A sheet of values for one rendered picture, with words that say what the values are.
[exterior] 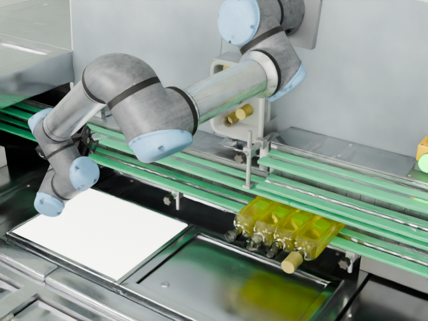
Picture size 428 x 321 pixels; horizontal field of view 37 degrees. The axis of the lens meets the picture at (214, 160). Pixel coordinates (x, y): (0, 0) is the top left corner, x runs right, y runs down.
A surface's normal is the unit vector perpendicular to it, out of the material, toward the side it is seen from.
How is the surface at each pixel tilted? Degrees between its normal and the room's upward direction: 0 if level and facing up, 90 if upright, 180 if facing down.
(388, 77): 0
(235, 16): 11
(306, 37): 4
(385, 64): 0
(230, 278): 90
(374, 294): 90
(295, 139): 90
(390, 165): 90
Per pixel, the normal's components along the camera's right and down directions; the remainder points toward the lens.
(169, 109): 0.58, -0.32
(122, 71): -0.11, -0.39
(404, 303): 0.00, -0.89
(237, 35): -0.61, 0.20
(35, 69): 0.83, 0.25
